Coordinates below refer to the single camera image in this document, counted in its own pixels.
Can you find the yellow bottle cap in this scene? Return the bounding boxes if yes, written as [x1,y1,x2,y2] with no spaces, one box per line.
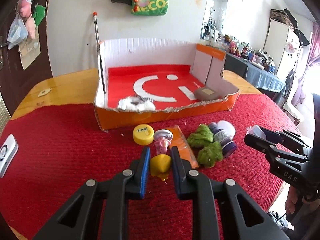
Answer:
[133,125,154,145]

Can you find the pink plush toy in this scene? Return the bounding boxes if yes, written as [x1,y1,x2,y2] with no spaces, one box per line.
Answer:
[18,0,37,39]

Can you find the clear plastic bag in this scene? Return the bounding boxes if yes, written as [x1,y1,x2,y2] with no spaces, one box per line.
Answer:
[7,15,28,50]

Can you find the person's right hand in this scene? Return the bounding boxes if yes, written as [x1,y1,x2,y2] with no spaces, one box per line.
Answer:
[285,187,320,230]

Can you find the white jar lid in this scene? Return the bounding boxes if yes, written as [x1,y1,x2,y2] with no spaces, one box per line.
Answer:
[217,120,237,138]

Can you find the cluttered side table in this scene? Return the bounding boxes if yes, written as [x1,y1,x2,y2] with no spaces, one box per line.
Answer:
[207,34,277,74]

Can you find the purple curtain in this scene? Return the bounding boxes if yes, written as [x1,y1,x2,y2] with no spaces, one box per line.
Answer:
[294,22,320,108]

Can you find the metal door handle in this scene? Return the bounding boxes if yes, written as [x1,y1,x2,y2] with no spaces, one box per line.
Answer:
[0,36,8,68]

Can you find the green fluffy ball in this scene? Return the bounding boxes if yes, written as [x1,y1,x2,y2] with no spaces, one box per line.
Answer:
[196,141,223,168]
[187,124,214,148]

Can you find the orange packet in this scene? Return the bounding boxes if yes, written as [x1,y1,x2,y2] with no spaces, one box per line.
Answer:
[167,125,200,168]

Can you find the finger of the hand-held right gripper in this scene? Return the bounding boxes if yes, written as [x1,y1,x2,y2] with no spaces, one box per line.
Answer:
[244,133,308,162]
[260,127,312,153]

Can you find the orange cardboard box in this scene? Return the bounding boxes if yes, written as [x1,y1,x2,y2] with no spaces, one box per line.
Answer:
[94,38,241,132]

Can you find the yellow plastic toy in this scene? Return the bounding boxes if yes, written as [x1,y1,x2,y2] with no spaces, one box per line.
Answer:
[149,154,172,182]

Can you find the white cabinet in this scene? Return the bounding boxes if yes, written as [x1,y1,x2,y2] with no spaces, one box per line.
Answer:
[262,17,304,85]

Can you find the purple labelled jar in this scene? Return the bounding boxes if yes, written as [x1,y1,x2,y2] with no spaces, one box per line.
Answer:
[209,122,237,158]

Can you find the dark brown door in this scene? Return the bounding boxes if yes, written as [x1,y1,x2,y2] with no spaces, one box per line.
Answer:
[0,0,54,117]

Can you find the metal stick with orange tip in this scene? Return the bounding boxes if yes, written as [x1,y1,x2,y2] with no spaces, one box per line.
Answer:
[93,12,107,94]

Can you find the pink toy with white lid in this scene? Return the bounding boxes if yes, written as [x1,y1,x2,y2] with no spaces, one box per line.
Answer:
[153,129,173,156]

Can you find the white fluffy striped toy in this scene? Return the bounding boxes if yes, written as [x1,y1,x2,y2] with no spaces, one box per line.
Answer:
[117,95,155,111]

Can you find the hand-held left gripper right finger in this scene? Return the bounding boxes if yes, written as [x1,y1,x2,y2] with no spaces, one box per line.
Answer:
[170,146,288,240]

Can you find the wall mirror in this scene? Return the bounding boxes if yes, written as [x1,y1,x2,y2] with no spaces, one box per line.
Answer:
[200,0,229,46]

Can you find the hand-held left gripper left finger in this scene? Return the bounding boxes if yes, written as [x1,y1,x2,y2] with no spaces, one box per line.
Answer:
[32,146,152,240]

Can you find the red woven table mat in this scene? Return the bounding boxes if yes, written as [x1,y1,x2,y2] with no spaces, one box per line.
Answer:
[0,94,304,240]

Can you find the green plush toy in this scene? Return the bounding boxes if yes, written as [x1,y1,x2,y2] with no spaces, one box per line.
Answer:
[32,4,47,28]

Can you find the patterned bag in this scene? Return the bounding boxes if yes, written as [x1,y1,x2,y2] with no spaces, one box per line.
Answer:
[270,8,298,28]

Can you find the white electronic device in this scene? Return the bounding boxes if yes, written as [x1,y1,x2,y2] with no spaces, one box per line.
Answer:
[0,134,19,178]

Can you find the beige paper bag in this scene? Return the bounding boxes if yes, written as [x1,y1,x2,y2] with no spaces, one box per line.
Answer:
[19,34,41,70]

